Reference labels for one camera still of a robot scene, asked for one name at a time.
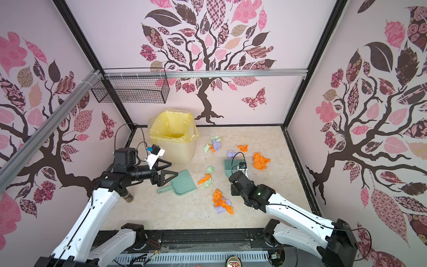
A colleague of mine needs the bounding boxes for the green plastic dustpan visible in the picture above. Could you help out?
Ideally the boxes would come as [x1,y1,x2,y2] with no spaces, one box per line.
[157,169,197,196]

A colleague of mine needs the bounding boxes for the green hand brush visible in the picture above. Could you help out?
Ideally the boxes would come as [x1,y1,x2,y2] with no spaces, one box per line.
[224,159,246,178]

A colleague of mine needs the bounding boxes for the orange purple paper pile front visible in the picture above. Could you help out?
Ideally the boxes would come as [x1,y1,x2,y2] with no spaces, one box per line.
[212,189,234,215]

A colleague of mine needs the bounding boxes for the large orange paper scrap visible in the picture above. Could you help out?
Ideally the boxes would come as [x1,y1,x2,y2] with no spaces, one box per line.
[252,152,271,170]

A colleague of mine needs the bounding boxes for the purple paper scrap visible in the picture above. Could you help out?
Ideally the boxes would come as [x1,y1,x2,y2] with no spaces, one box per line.
[227,150,237,160]

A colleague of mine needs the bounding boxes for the orange green paper scrap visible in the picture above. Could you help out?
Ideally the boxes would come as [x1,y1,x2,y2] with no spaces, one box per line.
[198,174,212,188]

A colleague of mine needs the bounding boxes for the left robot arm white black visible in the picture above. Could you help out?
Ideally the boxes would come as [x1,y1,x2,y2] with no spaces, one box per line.
[35,145,178,267]

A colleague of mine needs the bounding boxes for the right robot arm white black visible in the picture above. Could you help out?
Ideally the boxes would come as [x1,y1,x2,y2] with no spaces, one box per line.
[229,171,358,267]

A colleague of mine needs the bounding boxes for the small brown jar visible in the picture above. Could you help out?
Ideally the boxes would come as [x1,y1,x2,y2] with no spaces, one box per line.
[121,190,134,203]

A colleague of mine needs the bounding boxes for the cream trash bin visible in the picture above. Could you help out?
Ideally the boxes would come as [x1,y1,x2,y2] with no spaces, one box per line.
[153,111,197,165]

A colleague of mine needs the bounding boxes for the yellow bin liner bag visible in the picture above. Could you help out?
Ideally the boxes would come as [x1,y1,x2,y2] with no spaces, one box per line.
[148,109,200,144]

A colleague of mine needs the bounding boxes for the metal can top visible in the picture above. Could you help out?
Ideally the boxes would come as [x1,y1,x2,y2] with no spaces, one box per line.
[225,255,242,267]

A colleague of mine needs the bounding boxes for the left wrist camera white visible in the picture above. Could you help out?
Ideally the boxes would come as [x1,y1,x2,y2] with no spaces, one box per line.
[146,145,165,170]

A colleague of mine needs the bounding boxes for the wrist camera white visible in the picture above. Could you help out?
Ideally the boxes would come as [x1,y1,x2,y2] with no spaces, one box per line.
[146,145,165,170]
[238,162,248,177]

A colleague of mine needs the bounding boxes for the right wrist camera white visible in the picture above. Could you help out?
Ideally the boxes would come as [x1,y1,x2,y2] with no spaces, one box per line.
[238,162,248,177]

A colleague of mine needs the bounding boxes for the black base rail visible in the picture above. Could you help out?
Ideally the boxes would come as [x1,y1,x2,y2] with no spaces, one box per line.
[63,226,351,267]

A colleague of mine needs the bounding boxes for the white slotted cable duct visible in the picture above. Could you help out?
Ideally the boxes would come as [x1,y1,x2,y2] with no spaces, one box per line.
[103,251,271,267]

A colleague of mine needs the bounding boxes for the black wire basket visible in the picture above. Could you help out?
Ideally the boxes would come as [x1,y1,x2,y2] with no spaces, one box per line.
[91,67,170,104]

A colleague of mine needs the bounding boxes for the aluminium rail back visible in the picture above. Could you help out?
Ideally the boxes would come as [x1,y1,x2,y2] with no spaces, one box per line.
[104,69,308,79]

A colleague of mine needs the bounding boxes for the aluminium rail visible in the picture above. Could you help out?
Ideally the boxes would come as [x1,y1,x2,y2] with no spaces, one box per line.
[1,70,102,192]
[104,69,308,79]

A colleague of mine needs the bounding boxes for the aluminium rail left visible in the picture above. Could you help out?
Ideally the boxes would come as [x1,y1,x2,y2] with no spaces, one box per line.
[1,70,102,192]

